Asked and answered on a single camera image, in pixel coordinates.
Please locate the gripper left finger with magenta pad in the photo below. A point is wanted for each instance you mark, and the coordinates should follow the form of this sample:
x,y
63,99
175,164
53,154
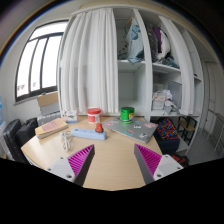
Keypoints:
x,y
74,168

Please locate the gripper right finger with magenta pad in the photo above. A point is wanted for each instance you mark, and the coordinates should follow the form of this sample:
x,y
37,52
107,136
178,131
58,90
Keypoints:
x,y
154,166

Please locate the red charger plug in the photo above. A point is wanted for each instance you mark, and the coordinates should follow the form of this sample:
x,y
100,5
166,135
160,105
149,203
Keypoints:
x,y
99,128

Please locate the colourful patterned bag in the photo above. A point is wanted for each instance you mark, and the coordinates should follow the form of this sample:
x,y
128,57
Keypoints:
x,y
166,136

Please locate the light blue power strip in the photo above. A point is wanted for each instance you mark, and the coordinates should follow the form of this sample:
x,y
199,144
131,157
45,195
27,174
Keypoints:
x,y
88,133

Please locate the grey laptop with stickers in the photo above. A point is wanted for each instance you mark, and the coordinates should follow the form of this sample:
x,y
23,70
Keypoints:
x,y
139,129

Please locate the tan book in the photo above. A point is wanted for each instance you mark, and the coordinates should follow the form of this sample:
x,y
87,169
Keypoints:
x,y
50,128

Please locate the small white card box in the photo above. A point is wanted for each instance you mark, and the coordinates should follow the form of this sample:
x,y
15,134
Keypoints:
x,y
71,116

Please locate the wooden stool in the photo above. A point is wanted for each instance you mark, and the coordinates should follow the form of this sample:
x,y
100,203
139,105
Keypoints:
x,y
187,127

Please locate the white jar red lid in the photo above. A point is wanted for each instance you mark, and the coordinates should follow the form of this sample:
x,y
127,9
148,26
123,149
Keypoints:
x,y
94,115

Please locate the green canister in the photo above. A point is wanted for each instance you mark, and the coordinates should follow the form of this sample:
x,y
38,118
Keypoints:
x,y
127,114

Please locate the items on middle shelf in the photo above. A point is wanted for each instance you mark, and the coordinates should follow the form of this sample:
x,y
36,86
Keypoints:
x,y
167,98

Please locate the black suitcase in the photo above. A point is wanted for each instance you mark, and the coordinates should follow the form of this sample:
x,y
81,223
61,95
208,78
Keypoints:
x,y
17,134

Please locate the cardboard box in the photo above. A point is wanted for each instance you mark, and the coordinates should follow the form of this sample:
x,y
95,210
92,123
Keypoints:
x,y
48,103

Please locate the white curtain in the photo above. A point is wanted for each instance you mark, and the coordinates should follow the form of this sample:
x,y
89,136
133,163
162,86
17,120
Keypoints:
x,y
88,69

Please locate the black framed window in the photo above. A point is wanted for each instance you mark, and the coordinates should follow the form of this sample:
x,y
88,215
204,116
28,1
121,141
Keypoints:
x,y
36,70

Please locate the white shelving unit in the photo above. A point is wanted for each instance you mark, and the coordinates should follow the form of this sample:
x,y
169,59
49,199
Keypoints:
x,y
135,81

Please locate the clothes pile top shelf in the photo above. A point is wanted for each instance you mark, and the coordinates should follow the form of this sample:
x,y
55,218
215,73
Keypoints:
x,y
134,42

